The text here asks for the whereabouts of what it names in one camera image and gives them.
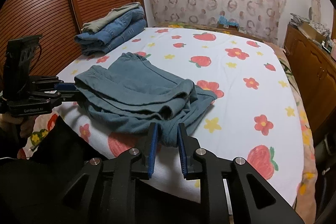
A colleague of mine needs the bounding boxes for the folded olive green garment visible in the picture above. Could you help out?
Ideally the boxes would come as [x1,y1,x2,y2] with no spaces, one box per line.
[81,2,143,33]

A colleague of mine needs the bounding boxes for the teal green shorts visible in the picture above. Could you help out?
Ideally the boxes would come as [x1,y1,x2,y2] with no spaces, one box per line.
[75,52,217,147]

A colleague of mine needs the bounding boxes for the folded blue denim jeans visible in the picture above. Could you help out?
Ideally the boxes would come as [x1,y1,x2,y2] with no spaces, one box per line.
[74,6,147,56]

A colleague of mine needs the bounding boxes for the wooden sideboard cabinet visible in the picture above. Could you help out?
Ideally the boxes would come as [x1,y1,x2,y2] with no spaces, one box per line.
[284,24,335,133]

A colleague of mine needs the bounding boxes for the black camera mount box left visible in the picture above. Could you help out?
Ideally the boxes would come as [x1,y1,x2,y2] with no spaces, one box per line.
[3,35,42,97]

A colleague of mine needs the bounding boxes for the blue item in box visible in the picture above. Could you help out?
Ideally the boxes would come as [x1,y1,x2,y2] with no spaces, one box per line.
[218,15,239,31]

